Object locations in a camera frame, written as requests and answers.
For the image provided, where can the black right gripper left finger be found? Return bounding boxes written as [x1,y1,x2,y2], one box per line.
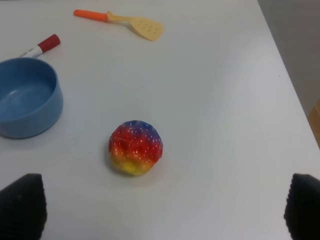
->
[0,173,48,240]

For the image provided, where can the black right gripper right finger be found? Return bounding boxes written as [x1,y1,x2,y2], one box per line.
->
[284,173,320,240]

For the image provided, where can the blue plastic bowl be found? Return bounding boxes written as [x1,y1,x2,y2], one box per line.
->
[0,57,64,139]

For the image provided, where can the rainbow squishy ball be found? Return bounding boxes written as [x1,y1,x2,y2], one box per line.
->
[108,120,164,176]

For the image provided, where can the red whiteboard marker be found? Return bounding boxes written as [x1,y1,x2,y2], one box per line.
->
[19,34,61,58]

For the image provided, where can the orange-handled beige toy spatula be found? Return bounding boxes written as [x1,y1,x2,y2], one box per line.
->
[73,9,164,42]

